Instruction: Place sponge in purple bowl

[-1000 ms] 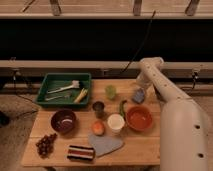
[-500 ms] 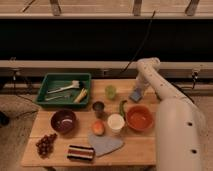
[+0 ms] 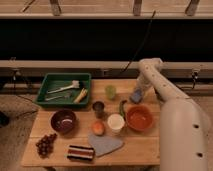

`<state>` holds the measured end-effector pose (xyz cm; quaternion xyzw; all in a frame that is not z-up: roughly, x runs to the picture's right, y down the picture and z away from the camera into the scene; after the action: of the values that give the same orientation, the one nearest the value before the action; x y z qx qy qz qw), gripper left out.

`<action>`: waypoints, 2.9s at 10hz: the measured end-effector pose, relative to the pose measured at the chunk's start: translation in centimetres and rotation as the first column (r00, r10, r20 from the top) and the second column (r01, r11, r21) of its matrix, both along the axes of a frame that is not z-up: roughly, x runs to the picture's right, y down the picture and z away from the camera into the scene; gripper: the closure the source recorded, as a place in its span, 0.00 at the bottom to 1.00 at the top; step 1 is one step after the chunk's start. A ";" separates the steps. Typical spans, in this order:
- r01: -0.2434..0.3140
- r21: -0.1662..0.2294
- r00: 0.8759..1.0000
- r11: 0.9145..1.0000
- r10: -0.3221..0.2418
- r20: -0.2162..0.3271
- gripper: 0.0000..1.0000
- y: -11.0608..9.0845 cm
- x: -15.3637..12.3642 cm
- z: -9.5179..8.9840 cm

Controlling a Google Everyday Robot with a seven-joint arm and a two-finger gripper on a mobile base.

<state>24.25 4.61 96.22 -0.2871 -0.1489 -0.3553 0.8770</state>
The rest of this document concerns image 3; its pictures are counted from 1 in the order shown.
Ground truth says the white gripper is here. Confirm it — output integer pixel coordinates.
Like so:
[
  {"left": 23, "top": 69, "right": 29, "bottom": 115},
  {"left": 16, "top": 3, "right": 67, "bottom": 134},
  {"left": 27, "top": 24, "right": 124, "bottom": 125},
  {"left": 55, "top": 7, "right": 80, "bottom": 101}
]
[{"left": 136, "top": 74, "right": 151, "bottom": 98}]

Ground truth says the blue sponge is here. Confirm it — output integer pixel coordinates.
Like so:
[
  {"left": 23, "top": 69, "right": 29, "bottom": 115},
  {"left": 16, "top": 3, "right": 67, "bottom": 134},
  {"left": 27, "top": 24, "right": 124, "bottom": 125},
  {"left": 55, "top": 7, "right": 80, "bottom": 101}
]
[{"left": 130, "top": 89, "right": 143, "bottom": 104}]

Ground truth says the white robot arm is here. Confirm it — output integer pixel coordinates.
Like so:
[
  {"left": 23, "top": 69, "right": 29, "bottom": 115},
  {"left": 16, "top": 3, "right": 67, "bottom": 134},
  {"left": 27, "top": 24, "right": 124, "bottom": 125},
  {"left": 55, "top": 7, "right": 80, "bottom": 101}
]
[{"left": 137, "top": 58, "right": 211, "bottom": 171}]

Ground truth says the orange bowl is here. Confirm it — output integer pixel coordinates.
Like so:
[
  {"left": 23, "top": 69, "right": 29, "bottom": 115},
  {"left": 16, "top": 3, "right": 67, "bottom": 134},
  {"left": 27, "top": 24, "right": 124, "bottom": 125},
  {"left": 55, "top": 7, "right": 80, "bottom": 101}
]
[{"left": 125, "top": 105, "right": 154, "bottom": 132}]

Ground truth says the purple bowl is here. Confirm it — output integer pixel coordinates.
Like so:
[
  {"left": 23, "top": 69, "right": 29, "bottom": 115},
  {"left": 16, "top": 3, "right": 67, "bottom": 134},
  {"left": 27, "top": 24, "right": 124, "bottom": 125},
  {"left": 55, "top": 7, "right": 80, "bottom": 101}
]
[{"left": 51, "top": 109, "right": 77, "bottom": 134}]

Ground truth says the green cucumber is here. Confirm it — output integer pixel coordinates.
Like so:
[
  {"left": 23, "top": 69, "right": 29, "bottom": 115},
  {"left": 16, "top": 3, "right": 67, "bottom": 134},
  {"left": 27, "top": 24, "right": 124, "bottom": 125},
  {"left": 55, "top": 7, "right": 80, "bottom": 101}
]
[{"left": 119, "top": 100, "right": 127, "bottom": 120}]

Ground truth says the green plastic cup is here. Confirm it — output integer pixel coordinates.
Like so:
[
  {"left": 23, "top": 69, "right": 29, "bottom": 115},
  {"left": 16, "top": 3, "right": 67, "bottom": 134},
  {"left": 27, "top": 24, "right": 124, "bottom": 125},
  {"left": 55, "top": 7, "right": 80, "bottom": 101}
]
[{"left": 105, "top": 85, "right": 116, "bottom": 100}]

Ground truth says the white cup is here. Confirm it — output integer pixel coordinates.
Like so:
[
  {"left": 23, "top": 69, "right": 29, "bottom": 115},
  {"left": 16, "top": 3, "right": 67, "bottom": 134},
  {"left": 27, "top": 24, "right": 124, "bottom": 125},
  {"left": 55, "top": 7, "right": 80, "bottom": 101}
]
[{"left": 107, "top": 114, "right": 125, "bottom": 133}]

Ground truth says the dark metal cup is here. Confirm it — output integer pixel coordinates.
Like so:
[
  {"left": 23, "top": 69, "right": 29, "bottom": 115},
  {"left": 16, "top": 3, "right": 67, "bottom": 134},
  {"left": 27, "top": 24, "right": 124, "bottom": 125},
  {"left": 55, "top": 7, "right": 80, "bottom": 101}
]
[{"left": 92, "top": 101, "right": 105, "bottom": 118}]

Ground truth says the orange peach fruit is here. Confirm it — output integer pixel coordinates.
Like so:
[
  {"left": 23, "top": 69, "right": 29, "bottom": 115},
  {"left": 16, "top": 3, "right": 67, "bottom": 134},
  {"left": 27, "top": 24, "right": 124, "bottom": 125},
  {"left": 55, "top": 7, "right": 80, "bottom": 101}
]
[{"left": 91, "top": 121, "right": 105, "bottom": 136}]

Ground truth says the grey blue cloth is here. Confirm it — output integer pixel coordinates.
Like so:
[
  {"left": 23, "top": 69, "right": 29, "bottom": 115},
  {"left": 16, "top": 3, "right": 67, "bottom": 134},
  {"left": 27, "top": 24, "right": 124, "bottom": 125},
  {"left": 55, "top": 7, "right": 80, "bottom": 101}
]
[{"left": 88, "top": 133, "right": 124, "bottom": 157}]

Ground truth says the white dish brush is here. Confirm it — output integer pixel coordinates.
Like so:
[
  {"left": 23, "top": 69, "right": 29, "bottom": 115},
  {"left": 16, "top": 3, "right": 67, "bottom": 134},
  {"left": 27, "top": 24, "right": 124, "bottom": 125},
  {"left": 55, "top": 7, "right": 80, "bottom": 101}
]
[{"left": 47, "top": 80, "right": 80, "bottom": 94}]

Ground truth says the green plastic tray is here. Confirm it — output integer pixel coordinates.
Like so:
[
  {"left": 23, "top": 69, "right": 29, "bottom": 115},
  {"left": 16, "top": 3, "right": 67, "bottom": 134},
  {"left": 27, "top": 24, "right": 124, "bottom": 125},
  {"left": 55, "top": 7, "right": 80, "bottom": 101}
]
[{"left": 36, "top": 73, "right": 91, "bottom": 108}]

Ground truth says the silver fork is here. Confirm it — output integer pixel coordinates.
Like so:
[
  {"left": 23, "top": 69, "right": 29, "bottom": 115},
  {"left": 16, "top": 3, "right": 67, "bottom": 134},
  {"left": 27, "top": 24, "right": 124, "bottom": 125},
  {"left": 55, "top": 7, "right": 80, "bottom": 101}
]
[{"left": 45, "top": 93, "right": 71, "bottom": 101}]

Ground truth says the striped folded cloth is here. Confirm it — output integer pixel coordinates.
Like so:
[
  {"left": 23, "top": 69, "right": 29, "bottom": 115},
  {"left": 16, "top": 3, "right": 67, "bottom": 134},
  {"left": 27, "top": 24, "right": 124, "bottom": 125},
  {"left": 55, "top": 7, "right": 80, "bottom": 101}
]
[{"left": 67, "top": 145, "right": 95, "bottom": 161}]

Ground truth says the bunch of red grapes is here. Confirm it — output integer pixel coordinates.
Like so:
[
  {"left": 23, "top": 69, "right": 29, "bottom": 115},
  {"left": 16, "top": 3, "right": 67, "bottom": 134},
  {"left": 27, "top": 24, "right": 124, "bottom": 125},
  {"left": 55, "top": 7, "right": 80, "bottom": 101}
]
[{"left": 36, "top": 133, "right": 57, "bottom": 158}]

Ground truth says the black hanging cable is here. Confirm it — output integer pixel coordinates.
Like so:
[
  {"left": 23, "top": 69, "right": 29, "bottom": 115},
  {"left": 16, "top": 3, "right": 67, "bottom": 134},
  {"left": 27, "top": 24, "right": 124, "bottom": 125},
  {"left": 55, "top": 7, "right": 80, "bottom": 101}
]
[{"left": 118, "top": 10, "right": 157, "bottom": 76}]

